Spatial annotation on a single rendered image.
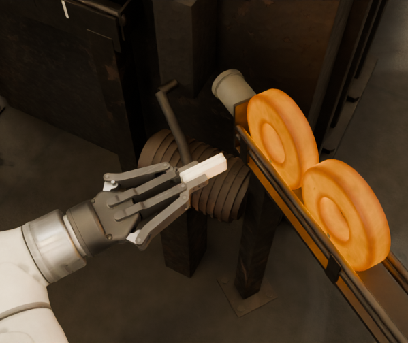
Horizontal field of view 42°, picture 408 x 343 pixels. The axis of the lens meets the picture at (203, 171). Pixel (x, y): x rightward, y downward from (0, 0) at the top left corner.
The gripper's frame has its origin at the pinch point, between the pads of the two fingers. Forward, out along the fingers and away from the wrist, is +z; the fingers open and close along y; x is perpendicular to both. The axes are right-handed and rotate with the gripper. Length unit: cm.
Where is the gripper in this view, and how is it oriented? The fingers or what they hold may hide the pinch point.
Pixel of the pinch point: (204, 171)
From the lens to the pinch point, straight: 78.0
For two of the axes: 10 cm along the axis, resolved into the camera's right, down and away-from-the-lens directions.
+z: 8.8, -4.4, 1.7
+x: -0.7, -4.9, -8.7
